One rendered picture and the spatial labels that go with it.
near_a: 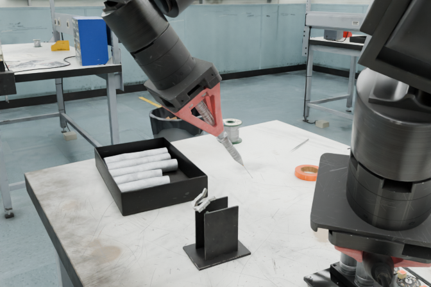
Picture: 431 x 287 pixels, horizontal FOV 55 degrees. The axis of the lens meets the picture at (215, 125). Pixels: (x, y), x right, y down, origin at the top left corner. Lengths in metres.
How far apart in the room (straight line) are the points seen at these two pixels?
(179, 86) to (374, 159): 0.27
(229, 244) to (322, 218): 0.32
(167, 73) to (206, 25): 4.96
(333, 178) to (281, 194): 0.47
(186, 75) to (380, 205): 0.27
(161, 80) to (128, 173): 0.39
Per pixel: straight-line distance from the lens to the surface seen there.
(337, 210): 0.31
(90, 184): 0.85
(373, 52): 0.21
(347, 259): 0.56
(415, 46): 0.20
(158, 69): 0.47
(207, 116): 0.52
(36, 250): 2.11
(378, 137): 0.24
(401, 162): 0.25
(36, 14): 4.65
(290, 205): 0.75
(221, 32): 5.56
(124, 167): 0.87
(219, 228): 0.58
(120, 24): 0.45
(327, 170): 0.33
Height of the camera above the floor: 1.11
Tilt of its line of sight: 18 degrees down
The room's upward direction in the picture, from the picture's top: straight up
